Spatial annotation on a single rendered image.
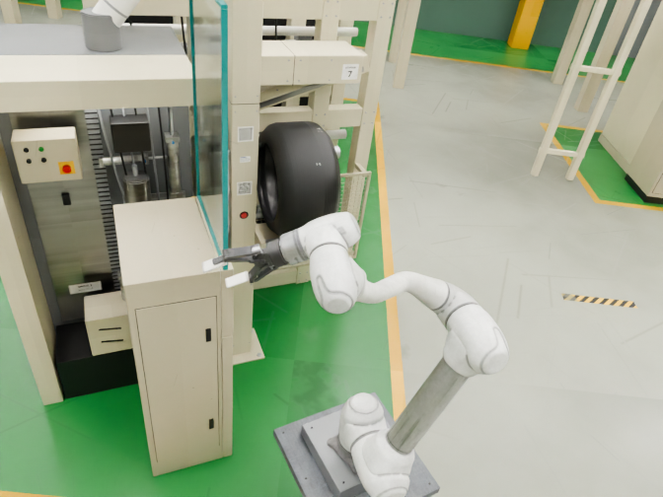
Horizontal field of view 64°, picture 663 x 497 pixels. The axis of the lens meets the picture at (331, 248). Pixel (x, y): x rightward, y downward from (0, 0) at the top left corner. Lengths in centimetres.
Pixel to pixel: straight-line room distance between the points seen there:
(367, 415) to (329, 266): 84
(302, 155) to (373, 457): 139
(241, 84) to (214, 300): 94
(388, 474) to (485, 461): 143
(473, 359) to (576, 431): 210
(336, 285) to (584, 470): 249
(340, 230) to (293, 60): 152
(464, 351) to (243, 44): 152
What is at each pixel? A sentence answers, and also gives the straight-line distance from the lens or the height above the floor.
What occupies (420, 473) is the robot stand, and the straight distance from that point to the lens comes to 233.
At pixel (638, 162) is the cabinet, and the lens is 681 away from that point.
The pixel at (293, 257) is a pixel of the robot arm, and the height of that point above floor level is 172.
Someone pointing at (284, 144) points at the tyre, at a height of 146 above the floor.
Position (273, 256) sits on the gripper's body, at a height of 171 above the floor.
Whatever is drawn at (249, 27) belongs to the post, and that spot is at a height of 198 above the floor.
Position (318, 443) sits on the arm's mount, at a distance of 223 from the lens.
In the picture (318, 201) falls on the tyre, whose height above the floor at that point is 123.
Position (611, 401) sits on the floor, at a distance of 395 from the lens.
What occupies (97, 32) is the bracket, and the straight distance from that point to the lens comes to 258.
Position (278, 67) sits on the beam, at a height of 173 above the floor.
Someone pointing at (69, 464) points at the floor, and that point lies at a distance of 314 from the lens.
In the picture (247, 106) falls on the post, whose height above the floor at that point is 164.
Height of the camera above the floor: 258
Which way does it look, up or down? 36 degrees down
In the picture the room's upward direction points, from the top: 8 degrees clockwise
